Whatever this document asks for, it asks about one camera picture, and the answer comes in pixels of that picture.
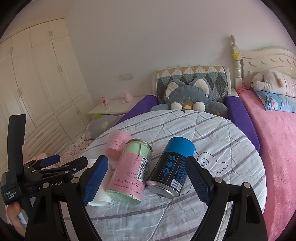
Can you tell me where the pink plastic cup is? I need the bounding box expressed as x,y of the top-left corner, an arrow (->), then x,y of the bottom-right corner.
105,130 -> 132,161

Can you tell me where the white paper cup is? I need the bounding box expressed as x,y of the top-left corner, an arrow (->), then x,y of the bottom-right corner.
88,164 -> 112,207

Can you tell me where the person's left hand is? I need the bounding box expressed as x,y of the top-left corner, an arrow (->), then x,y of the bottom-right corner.
6,202 -> 26,236

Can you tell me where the heart patterned sheet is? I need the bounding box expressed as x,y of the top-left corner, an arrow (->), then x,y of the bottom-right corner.
56,132 -> 93,167

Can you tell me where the grey flower pillow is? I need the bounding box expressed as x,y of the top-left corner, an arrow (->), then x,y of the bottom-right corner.
84,114 -> 123,141

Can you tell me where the pink green tin can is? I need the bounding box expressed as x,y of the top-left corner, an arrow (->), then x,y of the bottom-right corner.
106,138 -> 152,204

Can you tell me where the pink white rabbit figurine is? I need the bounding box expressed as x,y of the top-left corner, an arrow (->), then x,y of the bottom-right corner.
101,95 -> 110,106

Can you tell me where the cream bedside table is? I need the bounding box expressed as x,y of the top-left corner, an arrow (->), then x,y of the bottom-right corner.
87,96 -> 144,118

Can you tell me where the striped white quilt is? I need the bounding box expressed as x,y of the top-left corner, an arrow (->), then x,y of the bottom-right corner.
86,110 -> 267,240

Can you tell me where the cream wardrobe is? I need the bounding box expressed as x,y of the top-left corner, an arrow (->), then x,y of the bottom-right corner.
1,18 -> 94,170

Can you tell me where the black blue tin can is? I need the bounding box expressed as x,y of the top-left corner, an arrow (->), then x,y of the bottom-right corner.
146,137 -> 196,199

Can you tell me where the pink fleece blanket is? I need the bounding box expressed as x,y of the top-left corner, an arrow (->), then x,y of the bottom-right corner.
237,86 -> 295,240

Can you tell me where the purple bed bumper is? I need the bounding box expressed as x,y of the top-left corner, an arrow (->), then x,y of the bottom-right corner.
116,95 -> 260,152

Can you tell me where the blue patterned pillow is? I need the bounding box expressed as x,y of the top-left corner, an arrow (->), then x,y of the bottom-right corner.
255,91 -> 296,113

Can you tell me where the grey cat plush toy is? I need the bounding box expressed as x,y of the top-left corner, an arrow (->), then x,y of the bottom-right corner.
150,78 -> 228,118

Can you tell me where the white plush dog toy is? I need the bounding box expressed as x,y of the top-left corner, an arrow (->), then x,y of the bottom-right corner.
252,70 -> 296,97

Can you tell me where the diamond patterned quilted cushion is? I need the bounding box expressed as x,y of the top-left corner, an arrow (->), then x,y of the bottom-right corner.
155,65 -> 231,103

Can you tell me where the cream bed headboard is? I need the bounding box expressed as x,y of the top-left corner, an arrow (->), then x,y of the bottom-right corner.
230,35 -> 295,89

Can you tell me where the yellow star decoration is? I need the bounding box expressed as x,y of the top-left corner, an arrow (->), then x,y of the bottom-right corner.
232,52 -> 240,60

